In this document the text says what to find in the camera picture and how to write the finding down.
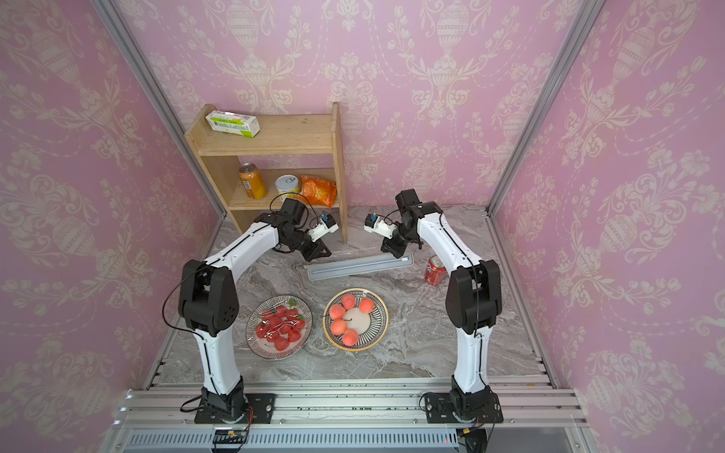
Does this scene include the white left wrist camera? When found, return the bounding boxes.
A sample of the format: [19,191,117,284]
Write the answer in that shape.
[308,213,339,243]

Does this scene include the white yellow snack cup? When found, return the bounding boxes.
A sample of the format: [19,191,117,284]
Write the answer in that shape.
[275,175,301,200]

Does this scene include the striped plate of peaches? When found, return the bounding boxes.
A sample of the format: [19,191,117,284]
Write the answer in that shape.
[322,288,390,352]

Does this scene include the patterned plate of strawberries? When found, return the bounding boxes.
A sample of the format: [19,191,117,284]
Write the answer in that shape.
[244,294,313,362]

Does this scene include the left aluminium corner post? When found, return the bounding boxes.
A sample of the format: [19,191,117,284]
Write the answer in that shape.
[91,0,227,219]

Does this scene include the orange drink can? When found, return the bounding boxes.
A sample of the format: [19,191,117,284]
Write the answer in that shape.
[239,162,267,200]

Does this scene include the right aluminium corner post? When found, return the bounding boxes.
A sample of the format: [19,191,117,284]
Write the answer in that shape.
[487,0,605,217]

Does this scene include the wooden two-tier shelf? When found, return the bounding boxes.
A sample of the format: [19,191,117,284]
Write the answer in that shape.
[185,102,349,241]

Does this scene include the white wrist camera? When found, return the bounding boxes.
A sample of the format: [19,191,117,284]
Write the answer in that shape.
[308,213,339,243]
[364,213,396,239]

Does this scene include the aluminium corner post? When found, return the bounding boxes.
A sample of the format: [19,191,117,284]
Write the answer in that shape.
[487,0,605,217]
[91,0,227,219]

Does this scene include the red soda can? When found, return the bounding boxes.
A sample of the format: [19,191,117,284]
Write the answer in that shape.
[424,255,447,286]

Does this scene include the cream plastic wrap dispenser box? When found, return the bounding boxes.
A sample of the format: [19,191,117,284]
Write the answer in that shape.
[308,251,413,281]

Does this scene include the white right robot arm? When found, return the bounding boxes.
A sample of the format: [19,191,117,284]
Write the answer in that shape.
[366,189,503,425]

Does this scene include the orange chip bag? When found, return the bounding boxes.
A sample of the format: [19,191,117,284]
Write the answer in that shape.
[296,176,337,208]

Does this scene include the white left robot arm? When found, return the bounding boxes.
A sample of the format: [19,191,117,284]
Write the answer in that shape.
[175,198,339,423]

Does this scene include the white green carton box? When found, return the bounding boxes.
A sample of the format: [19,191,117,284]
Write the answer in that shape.
[206,111,261,138]

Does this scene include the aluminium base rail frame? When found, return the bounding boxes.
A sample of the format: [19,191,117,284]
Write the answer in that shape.
[102,374,596,452]

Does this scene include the clear plastic wrap sheet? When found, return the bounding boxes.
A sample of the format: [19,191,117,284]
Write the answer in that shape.
[244,293,315,362]

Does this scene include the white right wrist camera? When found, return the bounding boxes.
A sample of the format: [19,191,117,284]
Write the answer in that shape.
[364,213,396,239]

